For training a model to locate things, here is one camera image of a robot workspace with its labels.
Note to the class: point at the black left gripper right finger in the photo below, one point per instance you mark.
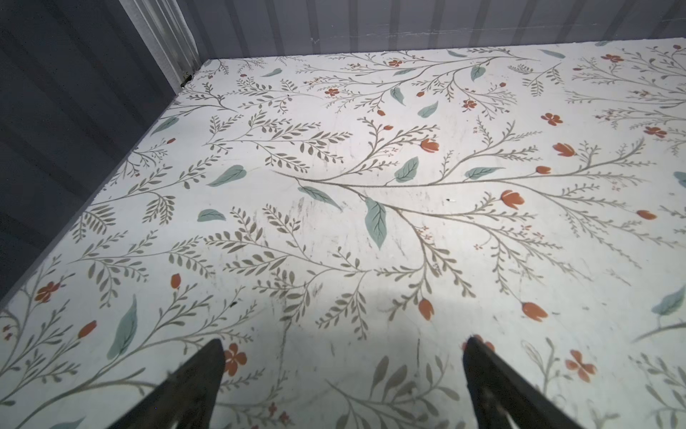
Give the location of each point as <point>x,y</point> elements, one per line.
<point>501,397</point>

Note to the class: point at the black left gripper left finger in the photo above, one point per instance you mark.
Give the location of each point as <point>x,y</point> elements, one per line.
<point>186,399</point>

